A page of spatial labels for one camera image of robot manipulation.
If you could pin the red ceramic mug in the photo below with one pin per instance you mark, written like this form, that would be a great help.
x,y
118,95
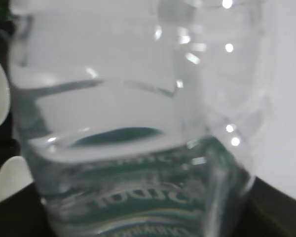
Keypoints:
x,y
14,177

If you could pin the green soda bottle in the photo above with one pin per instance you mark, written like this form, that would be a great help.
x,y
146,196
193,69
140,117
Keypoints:
x,y
5,13

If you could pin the clear water bottle green label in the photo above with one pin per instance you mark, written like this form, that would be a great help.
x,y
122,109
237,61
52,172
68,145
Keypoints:
x,y
141,118

